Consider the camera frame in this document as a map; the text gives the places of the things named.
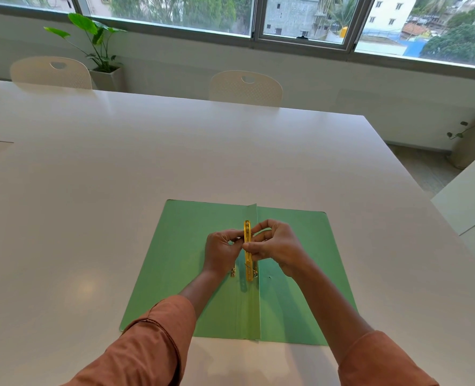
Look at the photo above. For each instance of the large-leaf green plant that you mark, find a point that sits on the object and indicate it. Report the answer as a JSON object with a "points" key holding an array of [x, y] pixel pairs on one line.
{"points": [[97, 38]]}

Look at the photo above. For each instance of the yellow plastic file fastener bar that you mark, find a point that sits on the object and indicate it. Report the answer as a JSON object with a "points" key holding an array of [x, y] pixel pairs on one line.
{"points": [[248, 269]]}

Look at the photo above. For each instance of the person's left hand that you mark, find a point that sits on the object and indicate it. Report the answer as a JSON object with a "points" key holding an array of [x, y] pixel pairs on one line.
{"points": [[217, 255]]}

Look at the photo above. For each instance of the grey-framed sliding window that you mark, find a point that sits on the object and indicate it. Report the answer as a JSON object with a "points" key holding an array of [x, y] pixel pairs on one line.
{"points": [[261, 20]]}

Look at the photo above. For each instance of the green paper file folder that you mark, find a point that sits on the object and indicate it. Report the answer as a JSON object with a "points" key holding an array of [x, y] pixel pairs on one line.
{"points": [[173, 261]]}

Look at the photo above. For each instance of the person's right hand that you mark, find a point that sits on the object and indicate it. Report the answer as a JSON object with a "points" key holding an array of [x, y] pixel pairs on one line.
{"points": [[281, 249]]}

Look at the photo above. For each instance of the round beige planter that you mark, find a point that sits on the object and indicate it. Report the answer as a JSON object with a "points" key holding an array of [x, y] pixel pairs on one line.
{"points": [[472, 146]]}

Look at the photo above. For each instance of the person's right thumb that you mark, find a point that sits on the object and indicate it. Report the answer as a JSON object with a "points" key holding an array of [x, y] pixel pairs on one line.
{"points": [[254, 248]]}

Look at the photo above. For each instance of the white side table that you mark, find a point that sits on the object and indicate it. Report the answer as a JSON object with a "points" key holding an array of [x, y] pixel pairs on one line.
{"points": [[468, 196]]}

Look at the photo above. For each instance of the person's left forearm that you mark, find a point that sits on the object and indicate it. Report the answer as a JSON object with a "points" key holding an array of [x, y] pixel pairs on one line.
{"points": [[157, 337]]}

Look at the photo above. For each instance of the person's right forearm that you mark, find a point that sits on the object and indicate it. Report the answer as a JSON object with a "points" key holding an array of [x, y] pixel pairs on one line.
{"points": [[342, 329]]}

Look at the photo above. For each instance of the white perforated chair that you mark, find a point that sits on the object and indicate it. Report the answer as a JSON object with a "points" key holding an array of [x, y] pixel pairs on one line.
{"points": [[48, 73], [245, 90]]}

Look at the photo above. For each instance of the metal file fastener prong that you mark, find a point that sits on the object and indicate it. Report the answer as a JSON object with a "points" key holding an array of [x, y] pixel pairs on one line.
{"points": [[255, 273]]}

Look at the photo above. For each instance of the white square planter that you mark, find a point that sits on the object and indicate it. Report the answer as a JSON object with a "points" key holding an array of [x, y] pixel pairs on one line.
{"points": [[108, 79]]}

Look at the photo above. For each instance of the person's left thumb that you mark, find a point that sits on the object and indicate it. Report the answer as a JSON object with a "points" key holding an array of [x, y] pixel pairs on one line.
{"points": [[232, 234]]}

